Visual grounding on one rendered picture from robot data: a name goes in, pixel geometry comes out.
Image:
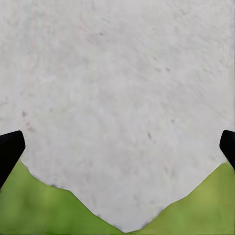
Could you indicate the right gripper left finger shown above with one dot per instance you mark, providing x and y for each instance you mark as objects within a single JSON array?
[{"x": 12, "y": 145}]

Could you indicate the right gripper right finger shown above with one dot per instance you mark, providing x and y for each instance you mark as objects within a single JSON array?
[{"x": 227, "y": 146}]

